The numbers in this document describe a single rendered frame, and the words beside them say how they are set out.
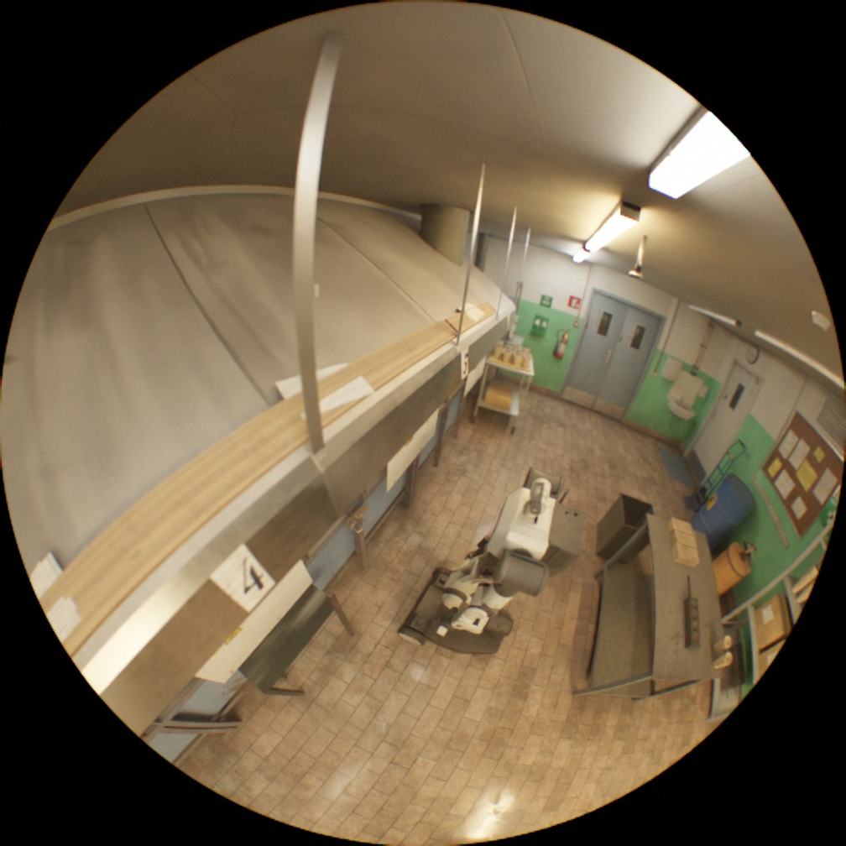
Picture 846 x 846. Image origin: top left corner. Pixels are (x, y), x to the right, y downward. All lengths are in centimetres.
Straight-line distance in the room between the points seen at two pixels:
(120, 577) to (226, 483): 26
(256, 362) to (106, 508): 45
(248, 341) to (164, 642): 66
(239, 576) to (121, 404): 40
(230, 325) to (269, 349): 13
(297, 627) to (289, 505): 99
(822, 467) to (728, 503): 131
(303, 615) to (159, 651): 100
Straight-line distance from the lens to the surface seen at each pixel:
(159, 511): 51
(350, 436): 66
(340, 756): 216
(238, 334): 75
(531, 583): 85
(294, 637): 147
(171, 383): 66
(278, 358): 72
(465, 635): 199
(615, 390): 539
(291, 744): 221
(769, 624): 343
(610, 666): 238
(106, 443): 63
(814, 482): 394
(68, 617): 59
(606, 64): 61
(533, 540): 92
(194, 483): 52
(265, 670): 150
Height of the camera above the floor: 207
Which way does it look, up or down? 35 degrees down
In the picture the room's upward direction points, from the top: 7 degrees clockwise
